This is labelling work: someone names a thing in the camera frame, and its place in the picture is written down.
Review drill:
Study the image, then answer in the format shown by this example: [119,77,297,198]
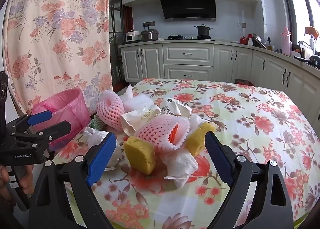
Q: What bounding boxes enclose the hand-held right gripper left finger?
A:
[28,131,118,229]

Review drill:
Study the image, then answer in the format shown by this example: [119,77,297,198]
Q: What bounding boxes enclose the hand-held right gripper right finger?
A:
[204,131,294,229]

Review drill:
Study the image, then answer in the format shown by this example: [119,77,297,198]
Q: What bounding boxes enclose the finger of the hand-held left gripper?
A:
[5,110,53,132]
[11,120,72,149]

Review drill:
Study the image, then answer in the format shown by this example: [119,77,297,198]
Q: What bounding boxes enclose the white plastic bag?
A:
[84,127,125,171]

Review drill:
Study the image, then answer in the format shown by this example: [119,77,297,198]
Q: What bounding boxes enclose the pink trash bin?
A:
[31,88,91,152]

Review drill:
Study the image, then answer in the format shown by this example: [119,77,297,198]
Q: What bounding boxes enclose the green striped wrapper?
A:
[89,114,107,129]

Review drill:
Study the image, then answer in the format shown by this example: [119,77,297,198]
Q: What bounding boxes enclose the yellow sponge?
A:
[185,122,218,156]
[123,136,157,176]

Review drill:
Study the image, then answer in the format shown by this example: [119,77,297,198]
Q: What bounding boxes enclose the white paper tissue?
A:
[160,148,199,189]

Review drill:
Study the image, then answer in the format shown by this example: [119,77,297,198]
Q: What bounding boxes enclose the pink foam fruit net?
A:
[96,90,125,131]

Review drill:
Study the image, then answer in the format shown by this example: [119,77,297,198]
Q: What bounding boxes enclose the cream paper packet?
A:
[121,105,162,136]

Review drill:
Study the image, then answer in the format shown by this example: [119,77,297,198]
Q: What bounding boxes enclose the pink foam net orange inside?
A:
[134,116,191,153]

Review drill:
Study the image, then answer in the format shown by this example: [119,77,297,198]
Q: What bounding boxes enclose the white foam sheet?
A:
[119,84,153,112]

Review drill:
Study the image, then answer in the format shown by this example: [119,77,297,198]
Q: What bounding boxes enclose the white paper bag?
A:
[160,97,192,117]

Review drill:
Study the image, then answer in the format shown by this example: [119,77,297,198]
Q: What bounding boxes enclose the person's left hand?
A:
[0,164,35,206]

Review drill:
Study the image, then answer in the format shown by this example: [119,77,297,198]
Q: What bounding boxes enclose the floral tablecloth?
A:
[52,78,318,229]

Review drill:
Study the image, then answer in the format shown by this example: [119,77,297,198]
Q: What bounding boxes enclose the red floor bin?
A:
[236,79,255,87]

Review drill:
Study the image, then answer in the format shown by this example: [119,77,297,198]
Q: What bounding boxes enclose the floral curtain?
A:
[2,0,113,119]

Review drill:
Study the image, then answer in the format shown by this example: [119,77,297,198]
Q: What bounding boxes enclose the white lower cabinets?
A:
[119,41,320,109]

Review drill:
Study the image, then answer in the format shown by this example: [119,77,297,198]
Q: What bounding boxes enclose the white rice cooker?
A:
[126,31,141,43]

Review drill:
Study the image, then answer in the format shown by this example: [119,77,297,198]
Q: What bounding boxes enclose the steel basin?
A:
[252,33,269,49]

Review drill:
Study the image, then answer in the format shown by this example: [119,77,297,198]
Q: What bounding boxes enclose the glass door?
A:
[109,0,133,92]

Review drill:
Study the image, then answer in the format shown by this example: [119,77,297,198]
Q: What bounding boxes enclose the black cooking pot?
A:
[195,24,213,37]

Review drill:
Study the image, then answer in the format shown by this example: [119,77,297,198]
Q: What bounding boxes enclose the black gas stove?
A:
[168,34,215,41]

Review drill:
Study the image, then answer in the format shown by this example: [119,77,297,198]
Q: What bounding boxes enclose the pink thermos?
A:
[280,27,292,55]

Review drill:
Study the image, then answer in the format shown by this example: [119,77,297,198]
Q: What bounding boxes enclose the silver pressure cooker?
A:
[140,29,159,42]

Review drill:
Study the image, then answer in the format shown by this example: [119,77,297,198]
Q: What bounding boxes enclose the black pan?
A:
[294,41,320,69]

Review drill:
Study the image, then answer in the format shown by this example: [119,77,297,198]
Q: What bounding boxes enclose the orange cloth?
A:
[304,26,320,39]

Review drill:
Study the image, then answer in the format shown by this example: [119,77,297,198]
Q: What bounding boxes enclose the black range hood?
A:
[157,0,217,22]

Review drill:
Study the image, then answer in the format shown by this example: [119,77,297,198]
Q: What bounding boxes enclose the window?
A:
[280,0,320,47]

